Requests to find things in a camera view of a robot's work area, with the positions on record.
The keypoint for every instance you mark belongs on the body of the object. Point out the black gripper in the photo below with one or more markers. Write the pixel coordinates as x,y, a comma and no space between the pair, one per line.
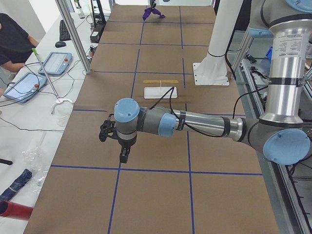
125,144
153,3

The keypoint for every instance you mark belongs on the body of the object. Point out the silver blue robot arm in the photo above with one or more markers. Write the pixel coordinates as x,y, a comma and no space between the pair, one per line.
277,134

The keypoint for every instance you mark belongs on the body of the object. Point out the white rack base tray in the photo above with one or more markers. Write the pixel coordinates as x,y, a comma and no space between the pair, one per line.
158,92

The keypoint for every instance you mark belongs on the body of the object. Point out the wooden rack dowel near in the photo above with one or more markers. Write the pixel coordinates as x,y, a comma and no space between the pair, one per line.
160,81

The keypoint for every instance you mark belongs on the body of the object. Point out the clear crumpled plastic bag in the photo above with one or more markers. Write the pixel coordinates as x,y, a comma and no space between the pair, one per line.
36,162

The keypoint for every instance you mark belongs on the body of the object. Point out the black keyboard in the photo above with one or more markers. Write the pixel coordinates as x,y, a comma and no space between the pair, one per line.
64,34

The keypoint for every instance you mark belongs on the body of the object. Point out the folded dark blue umbrella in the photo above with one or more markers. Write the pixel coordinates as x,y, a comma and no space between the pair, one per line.
16,186

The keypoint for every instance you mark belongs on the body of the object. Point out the black computer mouse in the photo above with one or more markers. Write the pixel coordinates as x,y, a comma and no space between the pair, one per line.
60,44

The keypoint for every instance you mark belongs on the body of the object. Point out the blue teach pendant far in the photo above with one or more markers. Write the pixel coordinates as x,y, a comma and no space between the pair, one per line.
57,62

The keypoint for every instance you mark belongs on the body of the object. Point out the blue teach pendant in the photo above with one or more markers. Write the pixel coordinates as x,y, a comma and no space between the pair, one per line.
57,62
24,89

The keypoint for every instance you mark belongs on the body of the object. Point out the blue teach pendant near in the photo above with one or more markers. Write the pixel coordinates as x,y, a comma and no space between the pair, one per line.
24,89

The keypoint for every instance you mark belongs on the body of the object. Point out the blue plastic bin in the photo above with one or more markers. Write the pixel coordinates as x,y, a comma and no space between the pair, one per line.
269,54

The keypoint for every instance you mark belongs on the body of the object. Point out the red cylinder tube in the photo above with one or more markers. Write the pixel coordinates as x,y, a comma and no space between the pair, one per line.
15,211

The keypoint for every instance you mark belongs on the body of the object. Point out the person in black shirt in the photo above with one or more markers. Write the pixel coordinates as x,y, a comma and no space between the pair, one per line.
15,44

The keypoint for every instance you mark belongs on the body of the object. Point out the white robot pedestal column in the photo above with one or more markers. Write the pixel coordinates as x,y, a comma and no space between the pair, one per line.
212,70

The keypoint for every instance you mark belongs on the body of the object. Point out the aluminium frame post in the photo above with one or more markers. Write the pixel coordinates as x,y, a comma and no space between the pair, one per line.
65,13

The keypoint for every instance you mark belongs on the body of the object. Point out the grabber stick green handle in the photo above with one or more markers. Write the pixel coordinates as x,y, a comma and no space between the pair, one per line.
59,100

